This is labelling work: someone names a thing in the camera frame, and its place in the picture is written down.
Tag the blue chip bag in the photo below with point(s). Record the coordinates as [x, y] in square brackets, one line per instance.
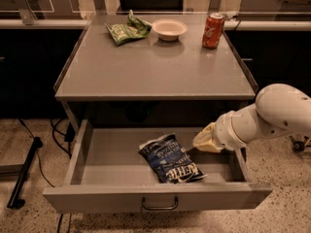
[170, 161]

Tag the red soda can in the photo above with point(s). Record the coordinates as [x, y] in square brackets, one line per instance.
[213, 30]

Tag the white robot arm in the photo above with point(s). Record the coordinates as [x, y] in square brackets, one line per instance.
[279, 109]

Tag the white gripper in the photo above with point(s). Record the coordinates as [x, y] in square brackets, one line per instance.
[224, 132]

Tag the white bowl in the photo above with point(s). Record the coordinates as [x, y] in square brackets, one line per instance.
[169, 29]

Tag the black drawer handle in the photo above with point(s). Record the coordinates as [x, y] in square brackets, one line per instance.
[156, 206]

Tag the open grey drawer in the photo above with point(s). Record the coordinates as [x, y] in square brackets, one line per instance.
[106, 174]

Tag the black floor stand bar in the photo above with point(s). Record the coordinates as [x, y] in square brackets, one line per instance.
[15, 202]

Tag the black caster wheel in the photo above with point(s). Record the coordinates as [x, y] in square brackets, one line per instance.
[300, 146]

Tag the green chip bag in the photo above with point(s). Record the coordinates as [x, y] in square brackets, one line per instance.
[135, 29]

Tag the grey counter cabinet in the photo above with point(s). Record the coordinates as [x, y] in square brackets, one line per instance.
[151, 69]

